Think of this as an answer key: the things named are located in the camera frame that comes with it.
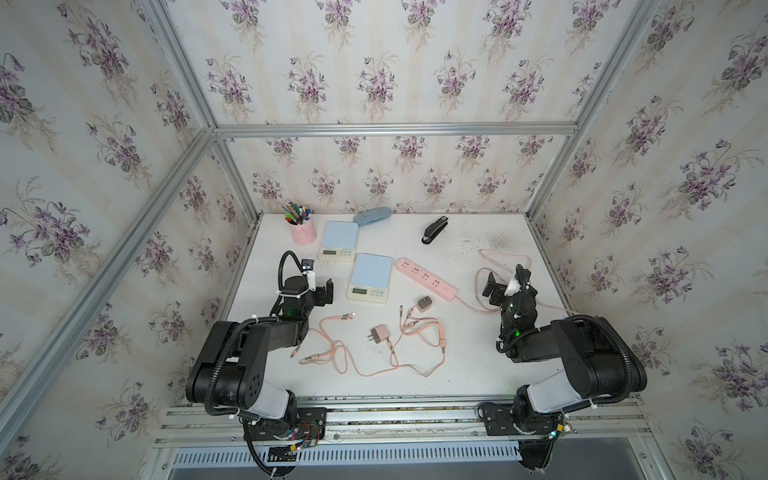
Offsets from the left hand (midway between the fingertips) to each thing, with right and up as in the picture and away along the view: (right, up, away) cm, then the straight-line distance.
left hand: (315, 280), depth 93 cm
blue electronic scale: (+17, 0, +6) cm, 18 cm away
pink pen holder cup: (-8, +15, +13) cm, 21 cm away
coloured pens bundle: (-10, +22, +13) cm, 28 cm away
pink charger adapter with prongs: (+21, -15, -7) cm, 26 cm away
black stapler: (+41, +17, +18) cm, 48 cm away
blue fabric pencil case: (+17, +23, +25) cm, 38 cm away
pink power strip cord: (+61, +3, +11) cm, 62 cm away
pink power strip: (+37, 0, +5) cm, 37 cm away
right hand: (+62, +1, -3) cm, 62 cm away
